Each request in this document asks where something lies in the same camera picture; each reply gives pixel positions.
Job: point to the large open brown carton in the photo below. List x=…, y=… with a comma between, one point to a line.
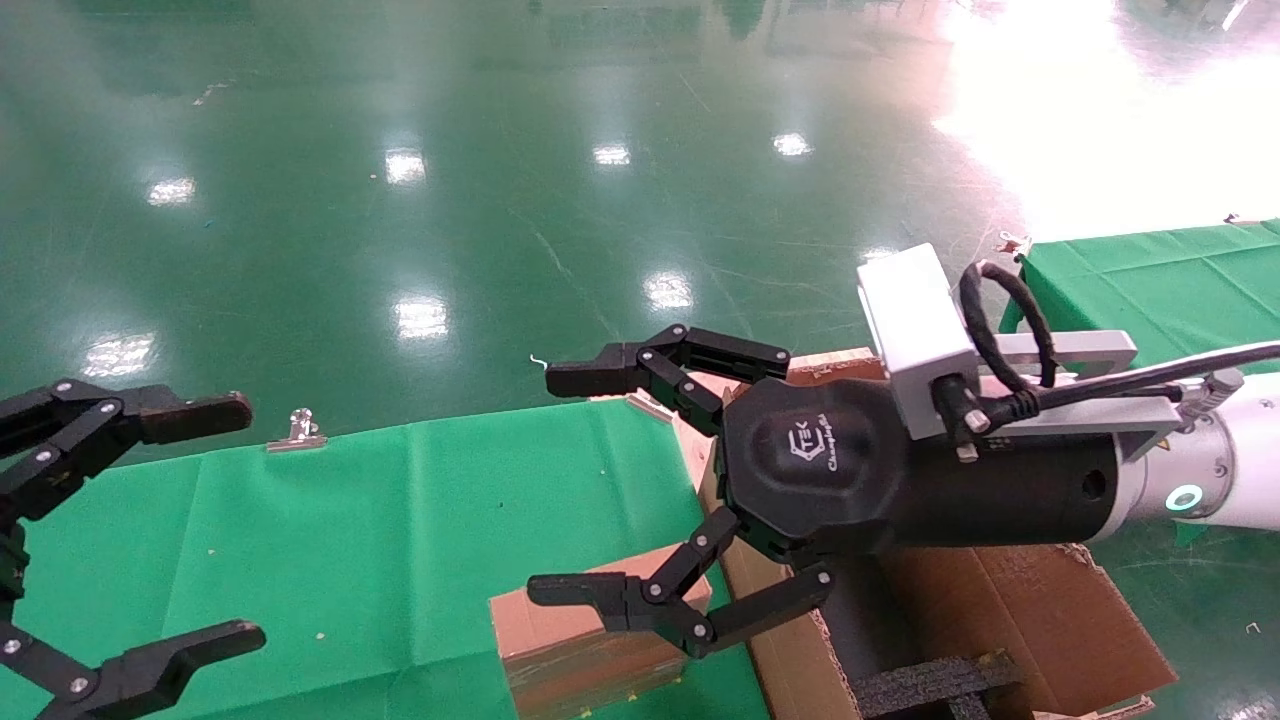
x=1050, y=620

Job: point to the silver binder clip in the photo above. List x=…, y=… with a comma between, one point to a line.
x=297, y=432
x=650, y=406
x=1014, y=245

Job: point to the large green table cloth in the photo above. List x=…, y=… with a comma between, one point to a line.
x=380, y=540

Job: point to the silver camera mount bracket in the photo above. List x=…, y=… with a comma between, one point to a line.
x=1090, y=350

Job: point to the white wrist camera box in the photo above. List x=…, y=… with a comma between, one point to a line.
x=915, y=330

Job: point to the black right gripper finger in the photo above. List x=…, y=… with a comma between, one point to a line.
x=690, y=355
x=620, y=600

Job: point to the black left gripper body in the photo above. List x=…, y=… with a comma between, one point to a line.
x=10, y=560

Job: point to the black foam bar insert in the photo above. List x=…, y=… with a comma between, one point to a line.
x=930, y=685

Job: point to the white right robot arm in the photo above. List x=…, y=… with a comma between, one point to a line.
x=1245, y=450

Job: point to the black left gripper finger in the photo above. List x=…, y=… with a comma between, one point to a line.
x=160, y=660
x=180, y=415

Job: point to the small brown cardboard box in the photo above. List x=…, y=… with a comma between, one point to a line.
x=570, y=640

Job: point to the green cloth with creases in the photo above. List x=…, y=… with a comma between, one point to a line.
x=1180, y=280

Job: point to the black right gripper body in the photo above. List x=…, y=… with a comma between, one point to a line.
x=820, y=470

